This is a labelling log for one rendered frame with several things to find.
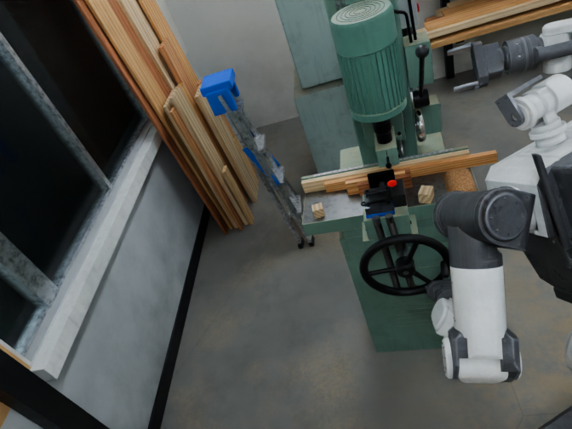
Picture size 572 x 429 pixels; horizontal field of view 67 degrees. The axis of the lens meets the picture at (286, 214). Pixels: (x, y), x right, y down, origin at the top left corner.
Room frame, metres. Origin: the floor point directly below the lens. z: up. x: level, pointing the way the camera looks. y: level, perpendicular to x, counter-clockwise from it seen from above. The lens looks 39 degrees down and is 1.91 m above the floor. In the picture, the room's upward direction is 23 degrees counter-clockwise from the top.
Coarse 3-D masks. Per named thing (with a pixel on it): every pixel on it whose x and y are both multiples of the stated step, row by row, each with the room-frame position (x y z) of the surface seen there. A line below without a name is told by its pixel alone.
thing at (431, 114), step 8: (432, 96) 1.33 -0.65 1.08; (432, 104) 1.29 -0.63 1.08; (424, 112) 1.29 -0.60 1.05; (432, 112) 1.28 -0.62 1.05; (440, 112) 1.28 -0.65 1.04; (424, 120) 1.30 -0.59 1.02; (432, 120) 1.29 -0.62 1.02; (440, 120) 1.28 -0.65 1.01; (432, 128) 1.29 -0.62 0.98; (440, 128) 1.28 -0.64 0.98
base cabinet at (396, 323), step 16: (352, 256) 1.12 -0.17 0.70; (416, 256) 1.04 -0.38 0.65; (432, 256) 1.02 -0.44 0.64; (352, 272) 1.13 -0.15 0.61; (432, 272) 1.02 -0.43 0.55; (368, 288) 1.11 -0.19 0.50; (368, 304) 1.12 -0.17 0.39; (384, 304) 1.09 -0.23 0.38; (400, 304) 1.07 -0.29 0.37; (416, 304) 1.05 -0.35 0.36; (432, 304) 1.02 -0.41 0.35; (368, 320) 1.13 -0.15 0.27; (384, 320) 1.10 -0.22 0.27; (400, 320) 1.07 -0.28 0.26; (416, 320) 1.05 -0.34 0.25; (384, 336) 1.11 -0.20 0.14; (400, 336) 1.08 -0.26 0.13; (416, 336) 1.06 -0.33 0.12; (432, 336) 1.03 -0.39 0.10
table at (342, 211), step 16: (432, 176) 1.13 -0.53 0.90; (320, 192) 1.30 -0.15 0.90; (336, 192) 1.26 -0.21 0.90; (416, 192) 1.09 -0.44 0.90; (304, 208) 1.25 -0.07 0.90; (336, 208) 1.18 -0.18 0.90; (352, 208) 1.15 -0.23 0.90; (416, 208) 1.03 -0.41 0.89; (432, 208) 1.01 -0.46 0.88; (304, 224) 1.17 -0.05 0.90; (320, 224) 1.15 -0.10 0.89; (336, 224) 1.13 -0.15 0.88; (352, 224) 1.11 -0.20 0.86; (416, 224) 0.98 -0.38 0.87; (368, 240) 1.00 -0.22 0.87
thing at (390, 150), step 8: (392, 128) 1.26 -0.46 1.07; (392, 136) 1.21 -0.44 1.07; (376, 144) 1.21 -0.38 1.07; (384, 144) 1.19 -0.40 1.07; (392, 144) 1.17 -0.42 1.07; (376, 152) 1.17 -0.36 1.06; (384, 152) 1.16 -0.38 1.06; (392, 152) 1.15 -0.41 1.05; (384, 160) 1.16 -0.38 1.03; (392, 160) 1.15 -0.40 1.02
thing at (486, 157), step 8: (480, 152) 1.11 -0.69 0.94; (488, 152) 1.09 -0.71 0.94; (496, 152) 1.08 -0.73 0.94; (440, 160) 1.15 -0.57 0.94; (448, 160) 1.14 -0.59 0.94; (456, 160) 1.12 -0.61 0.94; (464, 160) 1.11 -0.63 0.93; (472, 160) 1.10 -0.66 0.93; (480, 160) 1.09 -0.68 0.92; (488, 160) 1.08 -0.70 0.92; (496, 160) 1.07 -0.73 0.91; (400, 168) 1.20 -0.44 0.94; (416, 168) 1.17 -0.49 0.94; (424, 168) 1.16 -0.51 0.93; (432, 168) 1.15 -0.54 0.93; (440, 168) 1.14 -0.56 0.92; (448, 168) 1.13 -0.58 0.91; (456, 168) 1.12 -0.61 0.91; (464, 168) 1.11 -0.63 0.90; (352, 176) 1.26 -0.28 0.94; (360, 176) 1.24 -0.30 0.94; (416, 176) 1.17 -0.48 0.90; (328, 184) 1.28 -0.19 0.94; (336, 184) 1.27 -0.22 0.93; (344, 184) 1.26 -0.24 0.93
